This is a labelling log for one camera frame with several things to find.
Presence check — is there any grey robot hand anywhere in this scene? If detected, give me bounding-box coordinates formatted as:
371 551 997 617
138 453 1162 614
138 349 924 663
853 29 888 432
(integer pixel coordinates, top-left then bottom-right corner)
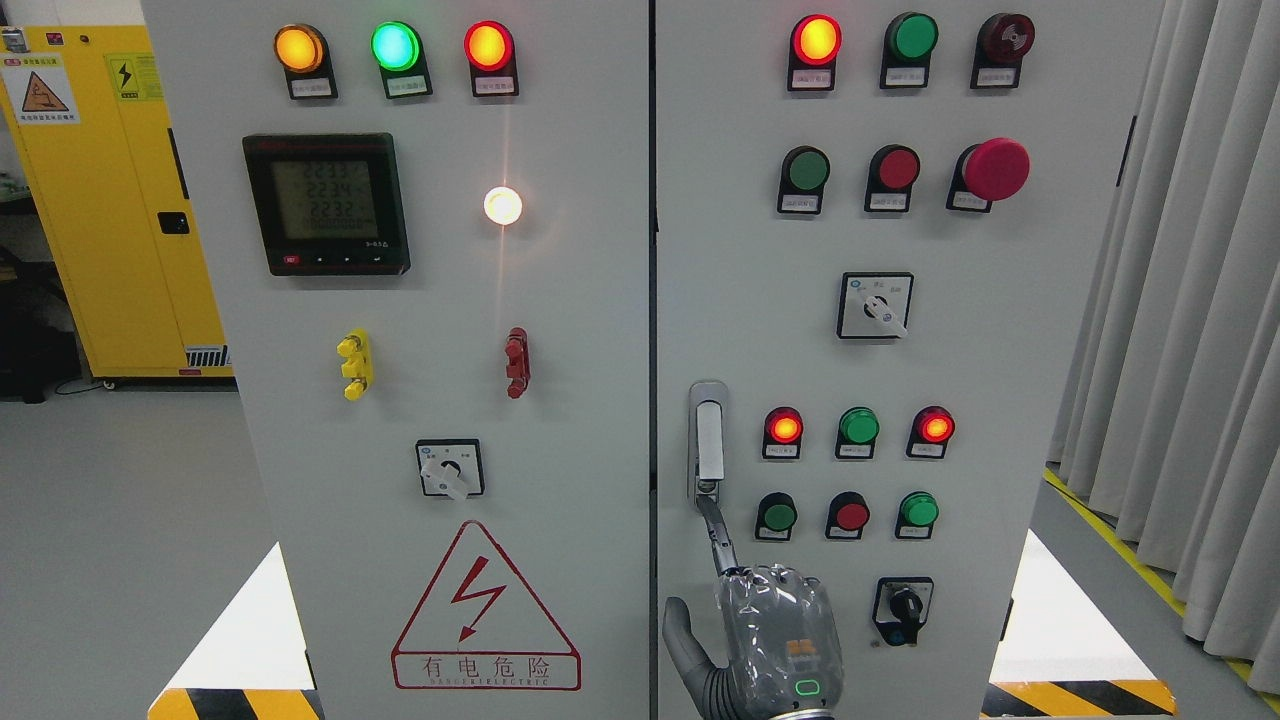
662 495 844 719

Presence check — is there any silver door handle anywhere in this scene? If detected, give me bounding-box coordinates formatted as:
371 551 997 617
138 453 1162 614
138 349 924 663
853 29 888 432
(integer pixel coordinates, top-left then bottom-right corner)
687 380 730 501

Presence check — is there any grey right cabinet door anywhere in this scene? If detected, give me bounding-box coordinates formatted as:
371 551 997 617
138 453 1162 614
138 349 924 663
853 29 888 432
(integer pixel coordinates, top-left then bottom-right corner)
655 1 1164 719

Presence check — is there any grey cabinet door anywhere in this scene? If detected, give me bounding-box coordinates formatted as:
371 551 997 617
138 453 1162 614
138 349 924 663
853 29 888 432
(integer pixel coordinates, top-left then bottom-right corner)
655 1 1164 719
142 1 652 719

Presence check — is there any grey left cabinet door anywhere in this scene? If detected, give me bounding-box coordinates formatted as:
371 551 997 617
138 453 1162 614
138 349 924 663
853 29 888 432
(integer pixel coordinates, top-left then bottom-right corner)
142 1 652 719

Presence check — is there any green push button lower left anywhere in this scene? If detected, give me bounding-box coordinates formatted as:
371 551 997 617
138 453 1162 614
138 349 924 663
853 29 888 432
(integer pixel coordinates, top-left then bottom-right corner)
754 492 797 542

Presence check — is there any green push button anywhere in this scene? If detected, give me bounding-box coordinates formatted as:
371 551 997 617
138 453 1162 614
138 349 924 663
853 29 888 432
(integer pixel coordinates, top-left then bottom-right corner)
893 491 940 541
776 145 831 215
754 492 797 542

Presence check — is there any red push button lower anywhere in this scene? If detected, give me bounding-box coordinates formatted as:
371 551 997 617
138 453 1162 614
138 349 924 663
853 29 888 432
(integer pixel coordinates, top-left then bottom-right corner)
824 491 870 541

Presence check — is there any red push button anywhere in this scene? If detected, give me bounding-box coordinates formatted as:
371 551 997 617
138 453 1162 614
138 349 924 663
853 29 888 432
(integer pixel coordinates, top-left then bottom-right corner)
824 491 870 541
864 143 922 213

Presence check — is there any green push button lower right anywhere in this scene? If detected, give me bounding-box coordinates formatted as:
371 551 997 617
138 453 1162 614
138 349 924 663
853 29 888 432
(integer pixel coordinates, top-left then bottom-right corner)
893 491 940 541

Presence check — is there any red lit light middle left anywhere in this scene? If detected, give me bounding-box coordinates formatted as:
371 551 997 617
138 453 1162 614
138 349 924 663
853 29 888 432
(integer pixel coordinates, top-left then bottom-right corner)
762 406 804 461

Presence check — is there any green light middle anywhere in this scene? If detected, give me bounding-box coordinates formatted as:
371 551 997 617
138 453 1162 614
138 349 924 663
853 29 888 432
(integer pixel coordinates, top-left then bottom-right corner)
835 406 881 461

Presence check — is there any red lit light middle right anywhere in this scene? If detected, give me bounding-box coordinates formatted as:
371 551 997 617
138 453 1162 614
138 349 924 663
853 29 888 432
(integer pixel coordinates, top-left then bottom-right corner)
905 405 956 459

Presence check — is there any red danger warning sticker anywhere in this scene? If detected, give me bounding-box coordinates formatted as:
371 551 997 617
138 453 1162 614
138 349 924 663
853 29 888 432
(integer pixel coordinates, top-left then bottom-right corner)
390 521 582 691

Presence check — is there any red terminal connector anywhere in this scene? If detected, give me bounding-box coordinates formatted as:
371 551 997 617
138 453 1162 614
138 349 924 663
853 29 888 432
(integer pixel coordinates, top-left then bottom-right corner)
504 327 531 398

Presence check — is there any grey curtain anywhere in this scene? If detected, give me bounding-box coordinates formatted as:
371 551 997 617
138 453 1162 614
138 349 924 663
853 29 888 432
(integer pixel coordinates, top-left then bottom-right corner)
1050 1 1279 694

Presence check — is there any green push button upper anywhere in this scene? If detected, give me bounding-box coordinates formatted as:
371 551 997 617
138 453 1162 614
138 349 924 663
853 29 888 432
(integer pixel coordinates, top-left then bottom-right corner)
776 145 831 215

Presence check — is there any red push button upper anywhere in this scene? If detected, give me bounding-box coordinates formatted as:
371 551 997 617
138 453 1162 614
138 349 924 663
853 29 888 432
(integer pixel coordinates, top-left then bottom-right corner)
864 143 922 213

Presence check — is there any red emergency stop button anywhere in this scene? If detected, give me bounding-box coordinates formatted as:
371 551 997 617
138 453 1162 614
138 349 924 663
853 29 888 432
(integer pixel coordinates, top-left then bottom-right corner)
946 137 1030 213

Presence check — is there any yellow terminal connector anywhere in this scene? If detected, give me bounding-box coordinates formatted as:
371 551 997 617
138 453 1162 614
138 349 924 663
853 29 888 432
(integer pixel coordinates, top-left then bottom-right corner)
335 328 375 402

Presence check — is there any white lit indicator light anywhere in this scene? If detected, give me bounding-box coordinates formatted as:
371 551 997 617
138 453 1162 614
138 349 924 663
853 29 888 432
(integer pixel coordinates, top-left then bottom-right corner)
483 186 524 227

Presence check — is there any red lit light top right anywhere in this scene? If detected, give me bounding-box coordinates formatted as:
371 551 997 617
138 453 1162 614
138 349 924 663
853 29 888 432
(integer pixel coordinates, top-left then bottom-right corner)
786 14 844 92

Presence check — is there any green light top right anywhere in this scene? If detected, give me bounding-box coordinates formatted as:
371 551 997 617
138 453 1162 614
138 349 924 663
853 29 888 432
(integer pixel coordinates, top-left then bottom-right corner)
879 12 940 90

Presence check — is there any black digital power meter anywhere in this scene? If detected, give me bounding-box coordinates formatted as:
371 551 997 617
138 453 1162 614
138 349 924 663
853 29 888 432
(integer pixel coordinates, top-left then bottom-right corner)
242 132 411 275

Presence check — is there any dark red buzzer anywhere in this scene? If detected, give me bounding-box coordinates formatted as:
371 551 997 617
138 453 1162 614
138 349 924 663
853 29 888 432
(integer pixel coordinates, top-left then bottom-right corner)
970 12 1036 90

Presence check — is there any red lit indicator light left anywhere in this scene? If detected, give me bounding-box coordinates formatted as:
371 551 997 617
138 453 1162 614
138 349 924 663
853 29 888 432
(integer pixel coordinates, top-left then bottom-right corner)
463 20 520 97

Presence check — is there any green lit indicator light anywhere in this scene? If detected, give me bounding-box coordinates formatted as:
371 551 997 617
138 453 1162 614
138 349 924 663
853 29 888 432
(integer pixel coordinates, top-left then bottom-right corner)
370 20 433 100

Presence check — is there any orange indicator light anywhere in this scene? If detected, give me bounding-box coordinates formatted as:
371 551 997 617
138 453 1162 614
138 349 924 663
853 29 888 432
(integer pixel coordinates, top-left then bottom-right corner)
273 23 339 100

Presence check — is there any yellow safety cabinet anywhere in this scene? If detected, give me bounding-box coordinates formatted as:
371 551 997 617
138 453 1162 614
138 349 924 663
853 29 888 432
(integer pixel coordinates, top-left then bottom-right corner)
3 26 233 380

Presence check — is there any black key switch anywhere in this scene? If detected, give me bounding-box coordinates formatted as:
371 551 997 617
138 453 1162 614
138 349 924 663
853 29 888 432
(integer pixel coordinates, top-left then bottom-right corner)
872 577 934 647

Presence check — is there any upper right selector switch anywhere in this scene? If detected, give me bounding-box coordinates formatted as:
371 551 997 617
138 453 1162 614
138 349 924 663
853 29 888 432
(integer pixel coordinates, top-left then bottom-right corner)
836 272 914 340

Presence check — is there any selector switch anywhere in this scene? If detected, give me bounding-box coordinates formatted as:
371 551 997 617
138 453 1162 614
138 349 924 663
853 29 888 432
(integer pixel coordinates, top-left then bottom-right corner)
836 272 914 340
415 438 485 500

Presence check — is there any left selector switch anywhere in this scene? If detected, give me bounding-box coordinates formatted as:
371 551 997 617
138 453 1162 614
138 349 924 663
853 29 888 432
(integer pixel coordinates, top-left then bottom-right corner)
415 438 485 500

